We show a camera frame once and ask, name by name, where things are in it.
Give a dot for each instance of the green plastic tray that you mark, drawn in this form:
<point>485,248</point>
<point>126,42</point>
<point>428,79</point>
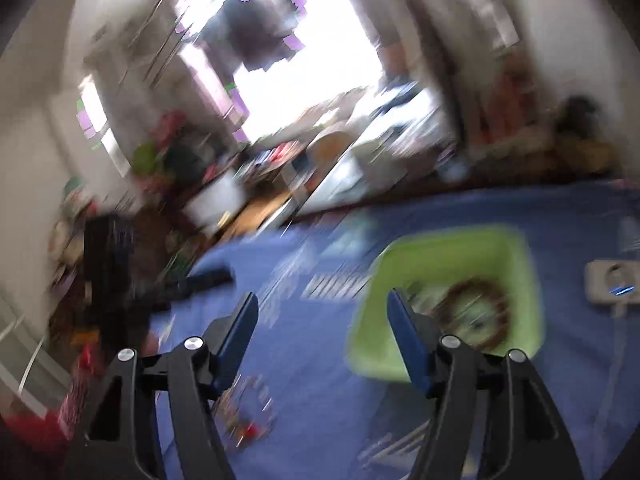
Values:
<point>435,261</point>

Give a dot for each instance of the blue bed sheet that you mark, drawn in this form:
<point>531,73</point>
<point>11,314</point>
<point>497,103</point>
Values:
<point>334,424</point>

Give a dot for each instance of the white power adapter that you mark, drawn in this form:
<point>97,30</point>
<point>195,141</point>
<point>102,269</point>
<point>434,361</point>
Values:
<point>609,282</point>

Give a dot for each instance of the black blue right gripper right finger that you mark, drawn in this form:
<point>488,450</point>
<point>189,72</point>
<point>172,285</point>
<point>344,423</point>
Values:
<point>524,435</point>

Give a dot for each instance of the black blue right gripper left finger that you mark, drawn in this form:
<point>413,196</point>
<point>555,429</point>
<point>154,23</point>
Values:
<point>117,436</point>

